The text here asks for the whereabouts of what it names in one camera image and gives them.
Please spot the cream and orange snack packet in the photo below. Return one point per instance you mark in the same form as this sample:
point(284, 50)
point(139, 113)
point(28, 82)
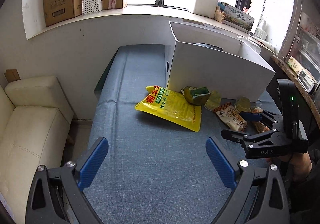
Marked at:
point(230, 116)

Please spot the white cardboard box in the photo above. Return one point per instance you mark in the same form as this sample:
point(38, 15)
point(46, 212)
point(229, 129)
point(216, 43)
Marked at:
point(220, 74)

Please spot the blue tablecloth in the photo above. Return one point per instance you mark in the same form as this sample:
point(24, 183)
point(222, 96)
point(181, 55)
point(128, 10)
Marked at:
point(155, 164)

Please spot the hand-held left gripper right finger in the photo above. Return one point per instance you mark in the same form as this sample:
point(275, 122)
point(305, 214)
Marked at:
point(221, 161)

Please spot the green and white box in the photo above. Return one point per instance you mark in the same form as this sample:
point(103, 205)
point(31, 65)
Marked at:
point(295, 64)

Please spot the clear plastic drawer unit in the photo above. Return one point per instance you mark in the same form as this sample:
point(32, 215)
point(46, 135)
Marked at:
point(310, 46)

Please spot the white tube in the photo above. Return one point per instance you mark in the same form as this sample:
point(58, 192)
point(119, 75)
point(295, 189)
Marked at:
point(267, 44)

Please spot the person's right hand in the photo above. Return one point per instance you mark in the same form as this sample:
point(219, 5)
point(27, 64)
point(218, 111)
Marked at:
point(301, 166)

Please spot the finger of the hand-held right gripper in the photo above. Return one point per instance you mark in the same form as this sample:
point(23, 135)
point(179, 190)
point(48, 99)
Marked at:
point(237, 135)
point(250, 115)

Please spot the translucent jelly cup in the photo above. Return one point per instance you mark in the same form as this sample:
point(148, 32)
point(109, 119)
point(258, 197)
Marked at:
point(213, 100)

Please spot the cardboard scrap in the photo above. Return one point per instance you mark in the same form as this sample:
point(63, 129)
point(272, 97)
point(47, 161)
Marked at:
point(12, 75)

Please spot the white foam box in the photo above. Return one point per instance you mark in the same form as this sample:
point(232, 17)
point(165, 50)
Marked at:
point(202, 4)

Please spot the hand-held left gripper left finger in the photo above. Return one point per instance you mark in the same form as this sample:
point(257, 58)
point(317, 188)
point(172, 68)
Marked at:
point(93, 161)

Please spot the small round green packet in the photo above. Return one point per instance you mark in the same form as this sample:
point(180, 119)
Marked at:
point(243, 104)

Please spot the cream leather sofa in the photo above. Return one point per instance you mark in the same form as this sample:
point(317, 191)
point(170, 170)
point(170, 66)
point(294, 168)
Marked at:
point(30, 129)

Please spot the landscape printed box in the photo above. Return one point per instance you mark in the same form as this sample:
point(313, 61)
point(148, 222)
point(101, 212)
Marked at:
point(237, 18)

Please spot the orange striped snack packet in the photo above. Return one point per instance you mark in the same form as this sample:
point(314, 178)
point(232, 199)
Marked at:
point(260, 125)

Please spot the small kraft paper bag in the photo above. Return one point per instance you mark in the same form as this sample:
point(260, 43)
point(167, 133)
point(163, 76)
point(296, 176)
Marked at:
point(219, 15)

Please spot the white device with black screen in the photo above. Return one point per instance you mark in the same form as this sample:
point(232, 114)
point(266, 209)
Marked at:
point(306, 80)

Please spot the white plastic bottle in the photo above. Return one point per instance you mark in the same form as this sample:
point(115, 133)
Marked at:
point(261, 30)

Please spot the brown stone counter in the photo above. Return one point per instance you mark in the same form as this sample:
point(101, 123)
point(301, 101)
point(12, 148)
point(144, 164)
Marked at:
point(282, 66)

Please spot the green triangular leaf-wrapped packet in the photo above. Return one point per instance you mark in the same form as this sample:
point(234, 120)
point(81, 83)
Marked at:
point(196, 95)

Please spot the yellow snack packet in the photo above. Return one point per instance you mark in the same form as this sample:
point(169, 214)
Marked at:
point(172, 109)

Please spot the person's right forearm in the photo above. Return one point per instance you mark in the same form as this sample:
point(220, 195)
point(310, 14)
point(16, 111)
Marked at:
point(313, 189)

